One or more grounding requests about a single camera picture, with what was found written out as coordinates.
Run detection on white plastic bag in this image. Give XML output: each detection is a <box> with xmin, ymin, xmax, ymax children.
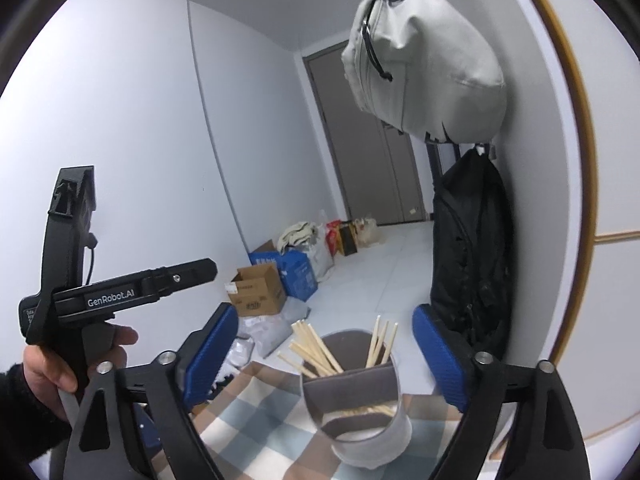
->
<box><xmin>207</xmin><ymin>338</ymin><xmax>255</xmax><ymax>401</ymax></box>

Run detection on red yellow paper bag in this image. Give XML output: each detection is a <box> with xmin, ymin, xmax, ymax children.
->
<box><xmin>326</xmin><ymin>220</ymin><xmax>358</xmax><ymax>256</ymax></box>

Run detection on white utensil holder cup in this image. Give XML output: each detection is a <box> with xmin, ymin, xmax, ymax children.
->
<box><xmin>300</xmin><ymin>330</ymin><xmax>412</xmax><ymax>469</ymax></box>

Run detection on white shoulder bag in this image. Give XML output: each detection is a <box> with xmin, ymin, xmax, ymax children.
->
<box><xmin>341</xmin><ymin>0</ymin><xmax>506</xmax><ymax>144</ymax></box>

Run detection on grey plastic mailer bag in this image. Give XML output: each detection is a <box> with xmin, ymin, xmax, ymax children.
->
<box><xmin>238</xmin><ymin>304</ymin><xmax>310</xmax><ymax>358</ymax></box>

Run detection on checkered table mat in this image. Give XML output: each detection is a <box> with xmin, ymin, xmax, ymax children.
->
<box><xmin>193</xmin><ymin>362</ymin><xmax>461</xmax><ymax>479</ymax></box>

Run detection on grey door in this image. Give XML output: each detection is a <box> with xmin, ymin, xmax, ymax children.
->
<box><xmin>304</xmin><ymin>42</ymin><xmax>431</xmax><ymax>226</ymax></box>

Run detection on blue cardboard box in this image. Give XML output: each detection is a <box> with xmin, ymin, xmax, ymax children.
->
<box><xmin>248</xmin><ymin>240</ymin><xmax>318</xmax><ymax>301</ymax></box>

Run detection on left hand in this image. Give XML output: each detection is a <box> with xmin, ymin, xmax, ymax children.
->
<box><xmin>23</xmin><ymin>325</ymin><xmax>139</xmax><ymax>422</ymax></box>

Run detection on chopstick in holder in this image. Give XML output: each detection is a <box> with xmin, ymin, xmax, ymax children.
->
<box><xmin>277</xmin><ymin>352</ymin><xmax>318</xmax><ymax>379</ymax></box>
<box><xmin>288</xmin><ymin>341</ymin><xmax>335</xmax><ymax>376</ymax></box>

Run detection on cream canvas tote bag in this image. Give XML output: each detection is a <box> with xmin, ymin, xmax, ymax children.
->
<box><xmin>277</xmin><ymin>221</ymin><xmax>318</xmax><ymax>254</ymax></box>

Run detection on black backpack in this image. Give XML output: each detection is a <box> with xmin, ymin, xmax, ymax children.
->
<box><xmin>431</xmin><ymin>148</ymin><xmax>514</xmax><ymax>359</ymax></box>

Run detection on brown cardboard box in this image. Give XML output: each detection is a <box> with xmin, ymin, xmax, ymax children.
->
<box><xmin>224</xmin><ymin>263</ymin><xmax>286</xmax><ymax>318</ymax></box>

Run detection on beige plastic bag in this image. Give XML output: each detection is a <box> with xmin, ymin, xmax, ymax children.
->
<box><xmin>352</xmin><ymin>217</ymin><xmax>381</xmax><ymax>248</ymax></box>

